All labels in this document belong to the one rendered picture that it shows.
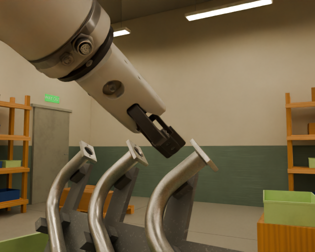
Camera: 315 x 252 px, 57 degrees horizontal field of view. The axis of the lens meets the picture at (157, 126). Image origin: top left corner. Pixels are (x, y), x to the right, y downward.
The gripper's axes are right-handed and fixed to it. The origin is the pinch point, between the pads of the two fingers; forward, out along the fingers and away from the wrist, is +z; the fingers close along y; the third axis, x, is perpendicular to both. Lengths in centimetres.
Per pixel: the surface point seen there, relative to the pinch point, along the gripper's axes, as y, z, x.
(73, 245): 8.3, 20.2, 32.2
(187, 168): -0.8, 11.4, 1.4
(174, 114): 452, 476, 3
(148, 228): -5.0, 11.2, 11.9
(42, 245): 20, 27, 46
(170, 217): -3.2, 16.2, 9.3
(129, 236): 0.3, 18.3, 18.5
